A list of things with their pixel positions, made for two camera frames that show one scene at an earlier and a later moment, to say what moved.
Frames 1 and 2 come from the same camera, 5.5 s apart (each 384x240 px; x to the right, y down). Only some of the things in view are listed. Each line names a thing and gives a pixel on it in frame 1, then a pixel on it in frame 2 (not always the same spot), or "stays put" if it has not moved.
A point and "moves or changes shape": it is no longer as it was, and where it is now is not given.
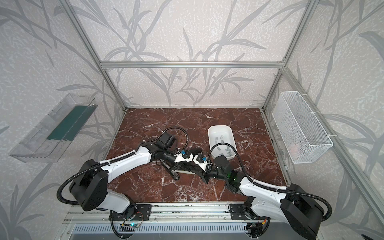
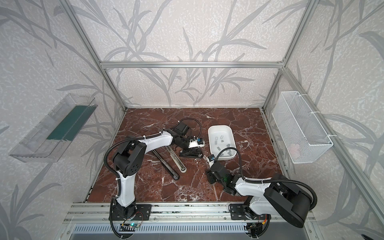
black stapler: x=195 y=151 stays put
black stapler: x=174 y=175 stays put
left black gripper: x=179 y=160 to x=189 y=149
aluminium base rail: x=169 y=212 stays put
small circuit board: x=134 y=225 stays put
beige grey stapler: x=191 y=169 moves or changes shape
